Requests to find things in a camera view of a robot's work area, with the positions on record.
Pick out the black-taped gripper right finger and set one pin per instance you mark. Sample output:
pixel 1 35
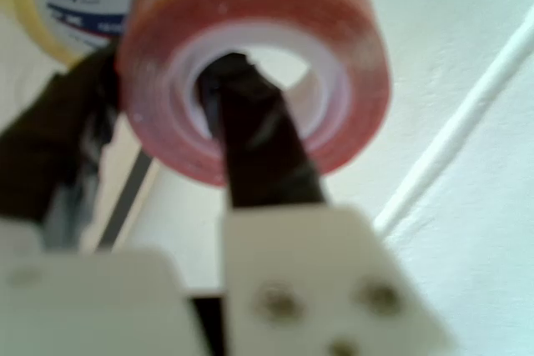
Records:
pixel 263 156

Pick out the black-taped gripper left finger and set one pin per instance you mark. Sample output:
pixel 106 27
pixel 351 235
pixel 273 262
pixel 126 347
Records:
pixel 37 156

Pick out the red tape roll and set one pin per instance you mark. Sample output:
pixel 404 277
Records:
pixel 258 10

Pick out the yellow tape roll printed core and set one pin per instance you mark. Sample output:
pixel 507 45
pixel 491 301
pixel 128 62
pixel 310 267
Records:
pixel 25 10

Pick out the white thin strip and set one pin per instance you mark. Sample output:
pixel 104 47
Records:
pixel 454 126

